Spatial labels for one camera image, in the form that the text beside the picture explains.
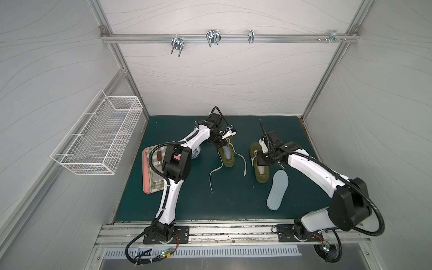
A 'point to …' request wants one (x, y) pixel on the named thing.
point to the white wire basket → (95, 143)
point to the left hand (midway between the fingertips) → (225, 143)
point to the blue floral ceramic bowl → (196, 152)
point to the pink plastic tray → (145, 176)
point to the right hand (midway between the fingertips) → (258, 159)
